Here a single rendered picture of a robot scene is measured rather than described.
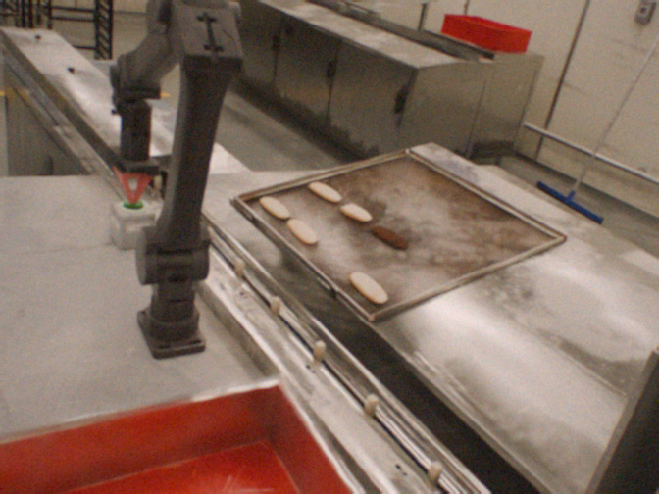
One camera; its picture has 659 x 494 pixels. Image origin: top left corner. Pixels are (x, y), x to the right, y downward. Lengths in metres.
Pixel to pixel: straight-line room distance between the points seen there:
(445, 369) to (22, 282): 0.74
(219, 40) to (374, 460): 0.57
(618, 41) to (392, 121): 1.77
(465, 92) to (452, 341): 3.16
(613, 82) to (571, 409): 4.12
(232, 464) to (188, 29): 0.55
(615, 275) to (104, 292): 0.94
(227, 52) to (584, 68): 4.44
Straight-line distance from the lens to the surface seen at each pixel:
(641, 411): 0.44
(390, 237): 1.32
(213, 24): 0.88
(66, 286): 1.26
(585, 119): 5.14
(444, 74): 3.98
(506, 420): 0.99
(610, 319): 1.24
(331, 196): 1.46
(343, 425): 0.94
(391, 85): 4.00
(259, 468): 0.92
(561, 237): 1.41
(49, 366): 1.08
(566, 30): 5.28
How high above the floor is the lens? 1.48
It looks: 26 degrees down
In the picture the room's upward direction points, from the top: 11 degrees clockwise
